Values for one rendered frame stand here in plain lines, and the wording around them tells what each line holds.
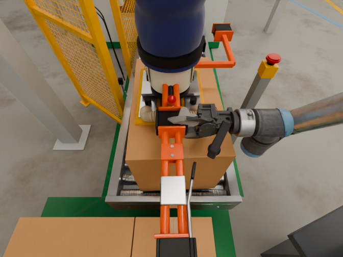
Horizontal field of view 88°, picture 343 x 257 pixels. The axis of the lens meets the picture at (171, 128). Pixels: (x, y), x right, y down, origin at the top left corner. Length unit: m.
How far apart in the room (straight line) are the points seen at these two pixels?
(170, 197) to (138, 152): 0.27
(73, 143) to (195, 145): 1.54
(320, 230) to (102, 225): 0.97
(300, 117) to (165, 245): 0.55
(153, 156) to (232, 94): 1.82
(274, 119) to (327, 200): 1.52
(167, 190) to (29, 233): 0.91
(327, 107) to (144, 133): 0.58
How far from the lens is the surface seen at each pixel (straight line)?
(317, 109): 0.68
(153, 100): 0.78
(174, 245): 0.43
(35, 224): 1.24
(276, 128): 0.61
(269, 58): 1.07
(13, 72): 1.47
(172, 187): 0.46
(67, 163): 1.97
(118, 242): 1.06
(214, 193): 1.08
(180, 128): 0.53
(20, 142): 2.37
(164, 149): 0.50
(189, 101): 0.78
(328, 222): 1.04
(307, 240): 0.97
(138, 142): 0.69
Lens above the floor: 1.57
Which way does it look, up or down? 56 degrees down
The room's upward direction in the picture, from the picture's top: straight up
